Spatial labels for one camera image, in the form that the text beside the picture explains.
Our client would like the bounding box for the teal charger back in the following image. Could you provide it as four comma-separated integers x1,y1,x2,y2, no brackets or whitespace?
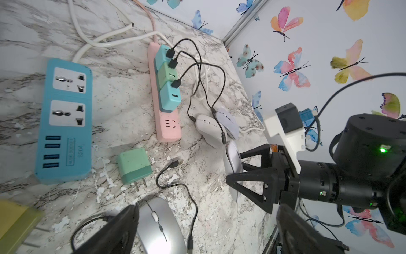
154,45,173,73

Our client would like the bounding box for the blue power strip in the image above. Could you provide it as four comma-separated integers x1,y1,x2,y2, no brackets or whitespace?
35,58,93,185

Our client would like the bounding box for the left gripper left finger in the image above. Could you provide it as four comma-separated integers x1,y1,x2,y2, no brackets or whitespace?
71,204,140,254

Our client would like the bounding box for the lavender mouse far right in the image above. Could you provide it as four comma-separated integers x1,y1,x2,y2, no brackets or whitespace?
216,108,240,140

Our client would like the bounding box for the white power cord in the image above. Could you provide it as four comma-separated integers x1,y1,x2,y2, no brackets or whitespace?
67,0,265,132

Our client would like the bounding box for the green charger front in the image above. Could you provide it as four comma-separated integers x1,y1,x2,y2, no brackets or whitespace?
117,148,152,191

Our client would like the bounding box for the yellow charger plug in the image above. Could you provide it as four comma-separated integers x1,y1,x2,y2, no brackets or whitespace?
1,200,44,254

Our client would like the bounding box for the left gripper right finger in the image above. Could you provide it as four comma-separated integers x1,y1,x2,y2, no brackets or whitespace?
277,204,349,254

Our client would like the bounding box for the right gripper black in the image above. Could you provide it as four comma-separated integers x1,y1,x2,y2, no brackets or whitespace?
226,144,388,214

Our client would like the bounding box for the pink power strip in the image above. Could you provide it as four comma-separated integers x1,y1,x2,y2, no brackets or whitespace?
148,42,181,142

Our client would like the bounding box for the green charger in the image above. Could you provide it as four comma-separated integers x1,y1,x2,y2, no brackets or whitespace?
117,148,152,191
156,62,179,91

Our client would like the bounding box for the silver mouse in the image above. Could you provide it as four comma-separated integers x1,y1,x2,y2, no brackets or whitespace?
137,197,187,254

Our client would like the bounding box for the teal charger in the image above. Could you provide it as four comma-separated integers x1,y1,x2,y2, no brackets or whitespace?
154,45,173,73
159,81,181,113

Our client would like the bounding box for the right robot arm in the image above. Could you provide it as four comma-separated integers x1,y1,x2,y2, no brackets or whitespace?
226,114,406,234

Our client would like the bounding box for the white mouse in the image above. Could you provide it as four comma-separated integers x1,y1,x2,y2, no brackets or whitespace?
221,140,244,202
195,114,225,148

